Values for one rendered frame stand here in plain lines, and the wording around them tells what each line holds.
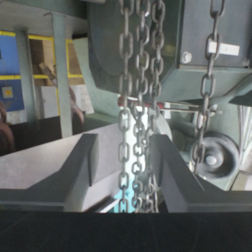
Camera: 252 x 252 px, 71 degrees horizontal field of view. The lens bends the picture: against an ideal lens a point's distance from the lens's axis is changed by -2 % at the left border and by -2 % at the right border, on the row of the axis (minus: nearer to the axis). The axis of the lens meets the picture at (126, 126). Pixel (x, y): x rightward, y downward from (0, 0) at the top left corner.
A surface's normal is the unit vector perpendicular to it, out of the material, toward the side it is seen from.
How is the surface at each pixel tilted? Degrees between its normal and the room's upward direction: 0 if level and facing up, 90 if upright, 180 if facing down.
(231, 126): 90
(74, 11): 90
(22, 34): 90
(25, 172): 90
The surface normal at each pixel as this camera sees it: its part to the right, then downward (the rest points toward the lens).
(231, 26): 0.49, 0.26
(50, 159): 0.76, 0.21
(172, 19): -0.87, 0.13
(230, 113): -0.66, 0.21
